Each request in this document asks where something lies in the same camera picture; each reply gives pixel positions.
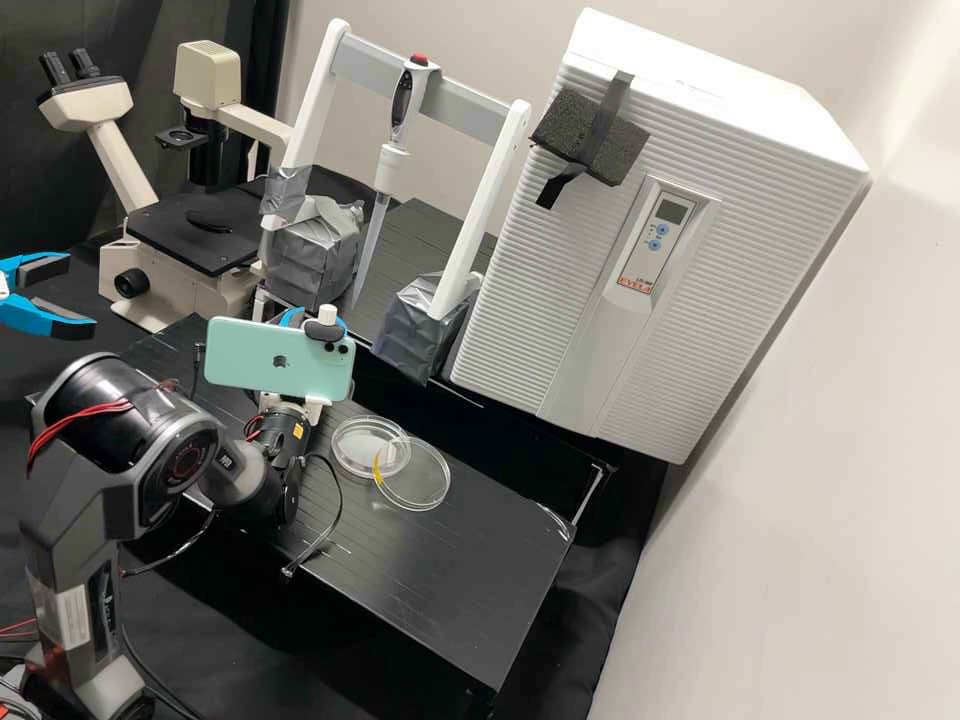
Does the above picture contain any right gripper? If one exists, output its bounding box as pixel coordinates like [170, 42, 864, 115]
[281, 305, 351, 423]

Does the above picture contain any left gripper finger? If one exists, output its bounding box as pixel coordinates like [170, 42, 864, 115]
[0, 292, 100, 343]
[0, 252, 73, 291]

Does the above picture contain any grey taped block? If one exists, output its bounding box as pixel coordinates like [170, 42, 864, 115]
[372, 272, 486, 385]
[258, 167, 370, 292]

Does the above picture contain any cream microscope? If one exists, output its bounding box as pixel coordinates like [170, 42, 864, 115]
[37, 41, 298, 336]

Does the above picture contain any petri dish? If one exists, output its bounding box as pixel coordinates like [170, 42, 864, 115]
[331, 415, 415, 479]

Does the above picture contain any pipette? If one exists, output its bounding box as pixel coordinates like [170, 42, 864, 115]
[350, 53, 442, 310]

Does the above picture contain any petri dish lid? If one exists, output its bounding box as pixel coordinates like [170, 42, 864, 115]
[370, 436, 452, 514]

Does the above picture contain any white pipette stand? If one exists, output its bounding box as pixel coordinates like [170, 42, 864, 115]
[258, 17, 535, 325]

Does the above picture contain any incubator door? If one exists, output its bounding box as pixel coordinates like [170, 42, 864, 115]
[442, 47, 876, 467]

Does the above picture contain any white incubator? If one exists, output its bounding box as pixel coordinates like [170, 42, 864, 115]
[558, 7, 876, 183]

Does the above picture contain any right wrist camera phone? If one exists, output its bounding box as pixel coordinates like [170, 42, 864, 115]
[205, 302, 358, 406]

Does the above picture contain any black cable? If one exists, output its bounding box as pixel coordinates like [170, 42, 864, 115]
[187, 339, 211, 399]
[277, 452, 346, 583]

